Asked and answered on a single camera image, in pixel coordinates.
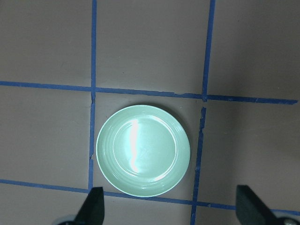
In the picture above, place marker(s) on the blue tape strip upper horizontal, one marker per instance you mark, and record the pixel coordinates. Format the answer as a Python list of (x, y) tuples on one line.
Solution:
[(259, 100)]

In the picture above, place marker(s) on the light green round plate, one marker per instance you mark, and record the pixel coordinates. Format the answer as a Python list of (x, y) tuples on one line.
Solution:
[(143, 151)]

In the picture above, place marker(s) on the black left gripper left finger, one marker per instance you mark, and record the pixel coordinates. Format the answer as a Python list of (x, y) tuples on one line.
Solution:
[(92, 212)]

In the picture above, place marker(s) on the blue tape strip lower horizontal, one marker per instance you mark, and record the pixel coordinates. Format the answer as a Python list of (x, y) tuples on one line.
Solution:
[(120, 195)]

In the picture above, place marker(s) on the blue tape strip left vertical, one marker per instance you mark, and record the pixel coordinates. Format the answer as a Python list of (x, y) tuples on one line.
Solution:
[(93, 93)]

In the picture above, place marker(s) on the blue tape strip horizontal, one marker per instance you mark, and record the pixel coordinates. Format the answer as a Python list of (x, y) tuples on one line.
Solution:
[(259, 100), (120, 195)]

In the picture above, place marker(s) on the blue tape strip vertical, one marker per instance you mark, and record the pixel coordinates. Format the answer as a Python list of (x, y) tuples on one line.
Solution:
[(93, 93), (204, 95)]

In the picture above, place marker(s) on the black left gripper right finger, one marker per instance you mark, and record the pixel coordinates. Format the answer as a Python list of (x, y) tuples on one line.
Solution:
[(250, 210)]

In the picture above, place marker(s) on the blue tape strip right vertical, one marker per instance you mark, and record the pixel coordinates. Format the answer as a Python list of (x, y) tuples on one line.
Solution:
[(204, 95)]

